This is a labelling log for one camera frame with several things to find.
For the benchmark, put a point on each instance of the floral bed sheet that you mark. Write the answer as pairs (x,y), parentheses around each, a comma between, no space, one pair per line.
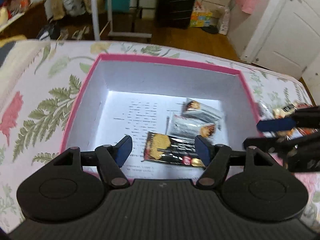
(37,92)

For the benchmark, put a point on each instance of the white door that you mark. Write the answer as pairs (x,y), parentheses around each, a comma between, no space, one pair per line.
(287,35)

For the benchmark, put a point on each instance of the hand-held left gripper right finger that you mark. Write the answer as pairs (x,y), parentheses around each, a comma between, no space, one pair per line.
(202,150)

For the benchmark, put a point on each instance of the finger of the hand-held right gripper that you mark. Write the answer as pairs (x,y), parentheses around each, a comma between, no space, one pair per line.
(262,143)
(275,125)

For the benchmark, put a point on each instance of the wooden nightstand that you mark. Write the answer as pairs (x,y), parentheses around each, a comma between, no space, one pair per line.
(27,22)

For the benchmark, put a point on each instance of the brown paper bag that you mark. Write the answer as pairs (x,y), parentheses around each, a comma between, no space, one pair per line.
(58,5)

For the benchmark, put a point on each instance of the beige blanket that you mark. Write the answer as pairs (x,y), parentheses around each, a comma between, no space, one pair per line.
(17,62)

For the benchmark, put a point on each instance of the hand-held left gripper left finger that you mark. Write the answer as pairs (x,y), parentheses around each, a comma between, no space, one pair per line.
(125,150)

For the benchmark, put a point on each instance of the dark floor bag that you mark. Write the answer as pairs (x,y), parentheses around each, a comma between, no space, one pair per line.
(48,31)

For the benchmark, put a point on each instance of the pink cardboard box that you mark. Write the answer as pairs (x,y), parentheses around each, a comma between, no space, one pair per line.
(150,80)

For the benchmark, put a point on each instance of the pile of nightstand clutter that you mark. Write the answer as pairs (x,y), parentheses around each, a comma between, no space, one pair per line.
(12,0)

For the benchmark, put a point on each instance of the black slipper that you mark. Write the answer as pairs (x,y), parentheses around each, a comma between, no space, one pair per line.
(210,29)

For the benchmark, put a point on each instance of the white rolling table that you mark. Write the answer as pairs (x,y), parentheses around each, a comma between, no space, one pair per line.
(96,10)

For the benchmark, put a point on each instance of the colourful cardboard box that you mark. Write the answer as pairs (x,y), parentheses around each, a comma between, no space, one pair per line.
(201,17)

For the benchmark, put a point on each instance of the grey plastic bag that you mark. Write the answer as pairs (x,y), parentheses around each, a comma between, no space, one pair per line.
(73,6)

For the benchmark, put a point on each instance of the white plastic bag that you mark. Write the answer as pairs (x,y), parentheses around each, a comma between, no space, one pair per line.
(224,21)

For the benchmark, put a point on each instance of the black cracker snack packet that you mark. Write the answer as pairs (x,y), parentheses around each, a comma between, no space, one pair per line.
(172,150)

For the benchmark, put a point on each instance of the black suitcase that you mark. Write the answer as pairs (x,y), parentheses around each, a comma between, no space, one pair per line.
(176,2)

